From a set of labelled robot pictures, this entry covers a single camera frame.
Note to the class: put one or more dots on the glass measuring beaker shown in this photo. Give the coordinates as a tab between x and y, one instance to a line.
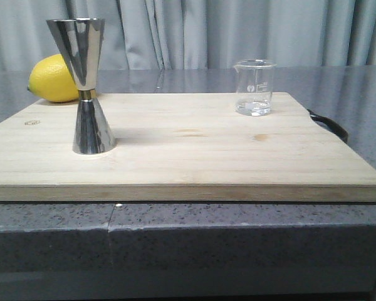
254	86

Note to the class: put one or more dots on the steel cocktail jigger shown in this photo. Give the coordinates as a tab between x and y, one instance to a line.
79	41

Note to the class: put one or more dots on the wooden cutting board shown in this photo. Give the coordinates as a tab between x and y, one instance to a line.
181	147

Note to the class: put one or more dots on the grey curtain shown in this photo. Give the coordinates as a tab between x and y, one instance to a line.
175	35

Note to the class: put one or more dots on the yellow lemon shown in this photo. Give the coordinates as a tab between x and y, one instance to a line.
51	80

